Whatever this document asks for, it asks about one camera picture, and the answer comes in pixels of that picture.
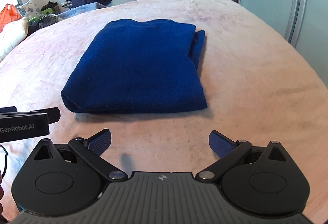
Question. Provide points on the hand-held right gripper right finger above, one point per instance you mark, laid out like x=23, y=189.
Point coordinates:
x=219, y=144

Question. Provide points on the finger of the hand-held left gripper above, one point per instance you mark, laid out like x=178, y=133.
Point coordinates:
x=50, y=115
x=7, y=109

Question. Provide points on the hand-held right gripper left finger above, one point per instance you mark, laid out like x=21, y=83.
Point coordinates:
x=101, y=140

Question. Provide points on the blue beaded sweater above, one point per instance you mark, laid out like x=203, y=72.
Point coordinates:
x=141, y=67

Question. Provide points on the white quilted comforter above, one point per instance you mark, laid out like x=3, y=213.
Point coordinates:
x=12, y=37

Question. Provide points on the orange plastic bag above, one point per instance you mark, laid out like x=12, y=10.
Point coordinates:
x=9, y=16

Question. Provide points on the dark patterned cloth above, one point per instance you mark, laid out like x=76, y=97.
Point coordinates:
x=46, y=21

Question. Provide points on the floral pillow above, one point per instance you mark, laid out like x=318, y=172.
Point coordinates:
x=30, y=8

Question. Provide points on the green box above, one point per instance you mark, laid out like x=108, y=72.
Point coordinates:
x=47, y=11

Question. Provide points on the light blue towel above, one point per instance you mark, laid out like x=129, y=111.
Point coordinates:
x=79, y=10

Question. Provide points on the small black handbag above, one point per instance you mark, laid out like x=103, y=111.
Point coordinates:
x=49, y=5

